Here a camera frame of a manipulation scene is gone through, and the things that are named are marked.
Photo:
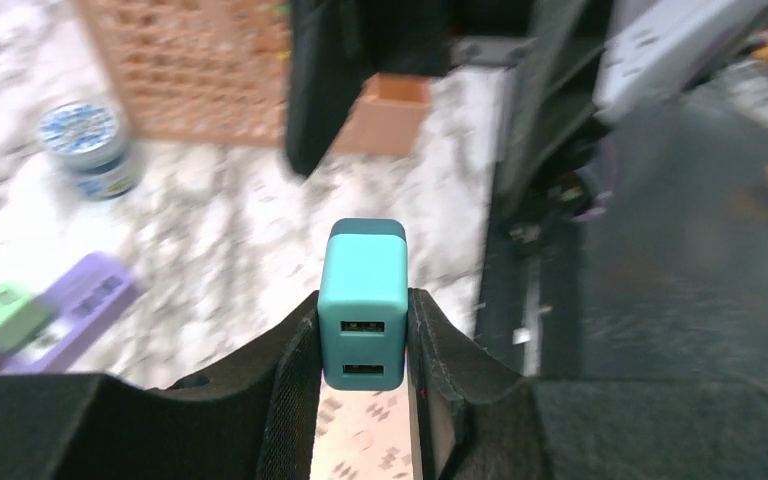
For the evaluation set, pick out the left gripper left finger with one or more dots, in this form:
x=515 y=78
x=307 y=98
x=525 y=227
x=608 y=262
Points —
x=250 y=415

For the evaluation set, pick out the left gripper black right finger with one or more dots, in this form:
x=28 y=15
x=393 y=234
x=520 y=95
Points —
x=474 y=418

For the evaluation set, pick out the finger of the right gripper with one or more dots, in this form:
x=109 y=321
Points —
x=550 y=113
x=336 y=46

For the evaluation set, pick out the teal plug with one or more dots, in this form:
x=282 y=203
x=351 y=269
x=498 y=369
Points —
x=362 y=305

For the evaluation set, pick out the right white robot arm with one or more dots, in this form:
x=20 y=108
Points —
x=670 y=45

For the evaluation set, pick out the green charger plug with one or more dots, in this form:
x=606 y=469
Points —
x=22 y=316

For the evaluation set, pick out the pink round power socket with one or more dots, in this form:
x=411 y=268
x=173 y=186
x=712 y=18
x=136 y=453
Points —
x=362 y=435

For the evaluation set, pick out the orange mesh file organizer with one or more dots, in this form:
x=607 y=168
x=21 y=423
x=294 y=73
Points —
x=195 y=71

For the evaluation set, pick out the purple power strip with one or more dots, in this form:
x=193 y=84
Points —
x=88 y=299

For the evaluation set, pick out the blue patterned tape roll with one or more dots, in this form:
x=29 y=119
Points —
x=91 y=148

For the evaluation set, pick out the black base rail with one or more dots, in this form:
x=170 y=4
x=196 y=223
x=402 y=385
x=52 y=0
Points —
x=529 y=307

